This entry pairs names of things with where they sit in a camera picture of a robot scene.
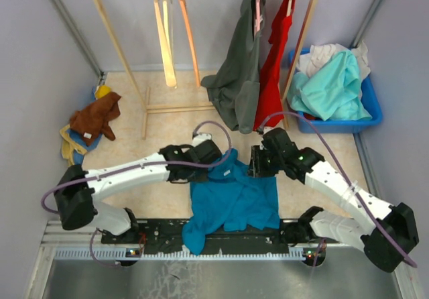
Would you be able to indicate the pink hanger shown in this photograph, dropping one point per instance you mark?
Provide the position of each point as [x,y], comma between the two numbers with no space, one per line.
[258,17]

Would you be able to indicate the brown cloth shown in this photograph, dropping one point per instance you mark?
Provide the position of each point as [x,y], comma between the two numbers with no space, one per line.
[93,120]

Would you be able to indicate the beige towel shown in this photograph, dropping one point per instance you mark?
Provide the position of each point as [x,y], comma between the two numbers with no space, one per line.
[66,147]

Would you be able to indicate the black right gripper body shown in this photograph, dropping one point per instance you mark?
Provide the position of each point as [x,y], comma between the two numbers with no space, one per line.
[266,163]

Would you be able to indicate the turquoise cloth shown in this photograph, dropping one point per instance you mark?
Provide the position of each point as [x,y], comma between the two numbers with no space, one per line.
[348,111]

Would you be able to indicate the light wooden hanger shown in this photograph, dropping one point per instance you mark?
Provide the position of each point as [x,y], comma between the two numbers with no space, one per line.
[165,48]

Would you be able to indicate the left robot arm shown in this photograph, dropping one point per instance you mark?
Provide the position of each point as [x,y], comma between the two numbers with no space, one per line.
[80,194]

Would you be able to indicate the grey t shirt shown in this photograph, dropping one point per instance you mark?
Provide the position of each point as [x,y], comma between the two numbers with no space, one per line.
[234,89]

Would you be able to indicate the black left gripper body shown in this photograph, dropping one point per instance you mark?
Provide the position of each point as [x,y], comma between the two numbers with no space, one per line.
[200,175]

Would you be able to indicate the cream wooden hanger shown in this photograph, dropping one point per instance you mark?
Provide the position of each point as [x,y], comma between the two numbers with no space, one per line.
[166,4]

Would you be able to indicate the blue cloth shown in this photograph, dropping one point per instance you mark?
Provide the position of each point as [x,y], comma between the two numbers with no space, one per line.
[80,149]

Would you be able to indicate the wooden clothes rack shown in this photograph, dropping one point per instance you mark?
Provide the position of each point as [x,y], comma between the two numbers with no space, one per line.
[134,50]

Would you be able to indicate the yellow cloth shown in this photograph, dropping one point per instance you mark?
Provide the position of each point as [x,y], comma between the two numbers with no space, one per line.
[101,91]

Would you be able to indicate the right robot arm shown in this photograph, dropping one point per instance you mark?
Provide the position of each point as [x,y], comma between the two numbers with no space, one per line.
[385,233]

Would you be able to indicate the blue plastic bin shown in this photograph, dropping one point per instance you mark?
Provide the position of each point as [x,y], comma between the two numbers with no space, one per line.
[306,122]

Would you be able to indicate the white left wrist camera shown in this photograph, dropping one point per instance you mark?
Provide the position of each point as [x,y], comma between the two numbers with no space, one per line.
[199,138]

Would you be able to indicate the white toothed cable duct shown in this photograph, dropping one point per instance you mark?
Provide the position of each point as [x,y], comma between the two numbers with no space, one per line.
[129,254]

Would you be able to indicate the blue t shirt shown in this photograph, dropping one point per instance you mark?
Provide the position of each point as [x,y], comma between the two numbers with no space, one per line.
[232,200]

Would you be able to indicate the orange wooden hanger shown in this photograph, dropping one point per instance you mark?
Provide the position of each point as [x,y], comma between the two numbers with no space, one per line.
[190,37]

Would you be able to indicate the red t shirt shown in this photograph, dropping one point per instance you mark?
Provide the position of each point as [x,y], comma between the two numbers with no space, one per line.
[270,100]

